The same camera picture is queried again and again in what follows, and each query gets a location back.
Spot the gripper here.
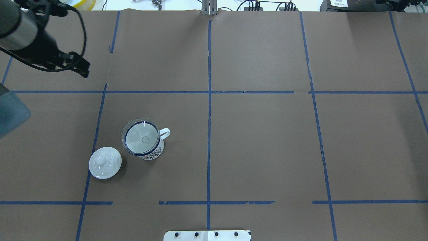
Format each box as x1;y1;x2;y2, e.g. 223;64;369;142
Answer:
20;32;90;78

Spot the white cup lid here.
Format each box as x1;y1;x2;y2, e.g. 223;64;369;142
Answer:
88;147;122;179

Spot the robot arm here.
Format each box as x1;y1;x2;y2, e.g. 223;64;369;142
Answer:
0;0;90;78

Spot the white enamel cup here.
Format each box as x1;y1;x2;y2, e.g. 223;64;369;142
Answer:
134;128;170;160

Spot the yellow tape roll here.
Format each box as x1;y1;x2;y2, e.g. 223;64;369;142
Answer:
69;0;96;11

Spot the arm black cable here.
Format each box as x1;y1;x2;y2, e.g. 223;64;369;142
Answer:
0;5;88;73

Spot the aluminium frame post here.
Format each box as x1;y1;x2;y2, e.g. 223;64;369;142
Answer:
200;0;218;16

